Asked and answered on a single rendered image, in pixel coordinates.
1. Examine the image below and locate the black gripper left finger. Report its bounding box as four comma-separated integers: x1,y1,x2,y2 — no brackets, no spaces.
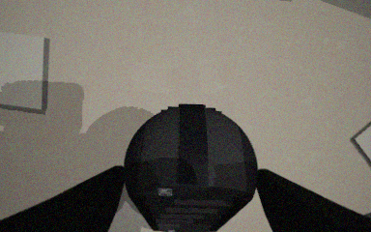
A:
0,166,125,232

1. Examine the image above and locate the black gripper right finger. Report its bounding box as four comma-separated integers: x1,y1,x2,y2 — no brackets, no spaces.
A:
256,168,371,232

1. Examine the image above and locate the black rounded unit with label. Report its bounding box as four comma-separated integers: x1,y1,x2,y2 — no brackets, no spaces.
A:
123,103,258,232

